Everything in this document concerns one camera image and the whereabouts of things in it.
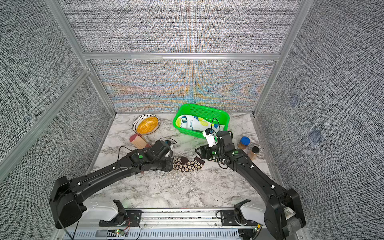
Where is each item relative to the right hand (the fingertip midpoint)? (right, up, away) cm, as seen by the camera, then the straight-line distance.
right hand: (200, 145), depth 80 cm
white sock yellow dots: (-2, +13, +26) cm, 29 cm away
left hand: (-14, -10, -2) cm, 17 cm away
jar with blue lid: (+29, +1, +15) cm, 33 cm away
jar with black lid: (+33, -3, +8) cm, 34 cm away
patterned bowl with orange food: (-37, +12, +23) cm, 45 cm away
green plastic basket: (+12, +18, +33) cm, 40 cm away
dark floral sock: (-9, -12, +8) cm, 17 cm away
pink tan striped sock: (-41, 0, +21) cm, 46 cm away
